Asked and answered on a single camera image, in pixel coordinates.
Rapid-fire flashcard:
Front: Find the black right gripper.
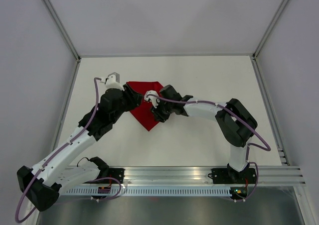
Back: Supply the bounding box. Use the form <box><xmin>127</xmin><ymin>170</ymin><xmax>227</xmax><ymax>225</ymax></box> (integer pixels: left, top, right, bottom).
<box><xmin>150</xmin><ymin>98</ymin><xmax>173</xmax><ymax>123</ymax></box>

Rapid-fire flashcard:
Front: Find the red cloth napkin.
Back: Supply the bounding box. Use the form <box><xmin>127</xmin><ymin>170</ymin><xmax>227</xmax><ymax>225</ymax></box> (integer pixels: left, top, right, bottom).
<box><xmin>127</xmin><ymin>81</ymin><xmax>163</xmax><ymax>131</ymax></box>

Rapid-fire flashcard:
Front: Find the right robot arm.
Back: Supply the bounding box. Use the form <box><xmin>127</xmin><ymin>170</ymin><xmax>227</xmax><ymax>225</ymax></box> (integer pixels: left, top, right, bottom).
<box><xmin>144</xmin><ymin>85</ymin><xmax>258</xmax><ymax>184</ymax></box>

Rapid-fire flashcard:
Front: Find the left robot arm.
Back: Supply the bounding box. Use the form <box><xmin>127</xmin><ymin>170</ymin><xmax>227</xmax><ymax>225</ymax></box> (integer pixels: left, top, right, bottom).
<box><xmin>17</xmin><ymin>84</ymin><xmax>143</xmax><ymax>212</ymax></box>

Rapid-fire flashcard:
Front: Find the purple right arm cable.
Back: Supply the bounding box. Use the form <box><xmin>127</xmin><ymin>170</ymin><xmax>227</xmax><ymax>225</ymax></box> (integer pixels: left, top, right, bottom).
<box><xmin>147</xmin><ymin>92</ymin><xmax>271</xmax><ymax>161</ymax></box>

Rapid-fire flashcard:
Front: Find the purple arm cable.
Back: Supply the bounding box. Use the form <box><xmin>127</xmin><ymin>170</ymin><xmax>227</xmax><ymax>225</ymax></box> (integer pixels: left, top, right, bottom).
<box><xmin>147</xmin><ymin>92</ymin><xmax>271</xmax><ymax>161</ymax></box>
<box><xmin>14</xmin><ymin>77</ymin><xmax>107</xmax><ymax>223</ymax></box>

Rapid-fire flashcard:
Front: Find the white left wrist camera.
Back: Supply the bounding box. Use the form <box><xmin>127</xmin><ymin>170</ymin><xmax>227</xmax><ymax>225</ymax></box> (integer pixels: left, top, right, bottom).
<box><xmin>100</xmin><ymin>72</ymin><xmax>124</xmax><ymax>91</ymax></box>

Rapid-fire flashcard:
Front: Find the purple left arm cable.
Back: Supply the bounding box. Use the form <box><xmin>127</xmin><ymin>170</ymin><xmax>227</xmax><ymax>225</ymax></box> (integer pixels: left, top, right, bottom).
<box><xmin>14</xmin><ymin>77</ymin><xmax>107</xmax><ymax>223</ymax></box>

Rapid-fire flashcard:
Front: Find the aluminium front rail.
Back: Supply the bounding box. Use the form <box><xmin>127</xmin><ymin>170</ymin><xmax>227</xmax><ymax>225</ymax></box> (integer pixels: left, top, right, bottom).
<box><xmin>59</xmin><ymin>165</ymin><xmax>307</xmax><ymax>186</ymax></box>

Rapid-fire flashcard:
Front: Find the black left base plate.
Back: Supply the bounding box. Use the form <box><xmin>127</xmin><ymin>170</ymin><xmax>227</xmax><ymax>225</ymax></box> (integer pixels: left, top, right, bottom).
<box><xmin>85</xmin><ymin>168</ymin><xmax>125</xmax><ymax>184</ymax></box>

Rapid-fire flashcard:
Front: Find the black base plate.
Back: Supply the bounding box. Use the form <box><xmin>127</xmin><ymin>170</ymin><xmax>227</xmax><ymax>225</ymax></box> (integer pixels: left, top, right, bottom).
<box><xmin>207</xmin><ymin>168</ymin><xmax>257</xmax><ymax>185</ymax></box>
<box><xmin>85</xmin><ymin>168</ymin><xmax>125</xmax><ymax>184</ymax></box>

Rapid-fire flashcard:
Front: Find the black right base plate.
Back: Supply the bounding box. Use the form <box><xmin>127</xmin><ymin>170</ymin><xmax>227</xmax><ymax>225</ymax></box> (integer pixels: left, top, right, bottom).
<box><xmin>207</xmin><ymin>168</ymin><xmax>257</xmax><ymax>185</ymax></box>

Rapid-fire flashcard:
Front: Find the white slotted cable duct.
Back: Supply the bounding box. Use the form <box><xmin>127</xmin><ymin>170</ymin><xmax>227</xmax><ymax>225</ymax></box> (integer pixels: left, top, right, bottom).
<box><xmin>63</xmin><ymin>186</ymin><xmax>231</xmax><ymax>197</ymax></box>

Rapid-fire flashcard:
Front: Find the left aluminium frame post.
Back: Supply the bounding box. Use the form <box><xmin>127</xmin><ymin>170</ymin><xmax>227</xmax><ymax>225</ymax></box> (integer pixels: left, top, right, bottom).
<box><xmin>41</xmin><ymin>0</ymin><xmax>81</xmax><ymax>62</ymax></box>

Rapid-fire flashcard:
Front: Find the aluminium frame post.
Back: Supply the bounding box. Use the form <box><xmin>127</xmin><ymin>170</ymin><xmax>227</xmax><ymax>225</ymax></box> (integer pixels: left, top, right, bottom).
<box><xmin>41</xmin><ymin>0</ymin><xmax>81</xmax><ymax>62</ymax></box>
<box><xmin>252</xmin><ymin>0</ymin><xmax>291</xmax><ymax>61</ymax></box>

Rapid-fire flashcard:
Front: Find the right aluminium frame post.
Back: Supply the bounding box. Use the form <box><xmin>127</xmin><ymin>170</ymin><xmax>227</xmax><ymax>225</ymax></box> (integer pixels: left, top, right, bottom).
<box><xmin>252</xmin><ymin>0</ymin><xmax>291</xmax><ymax>61</ymax></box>

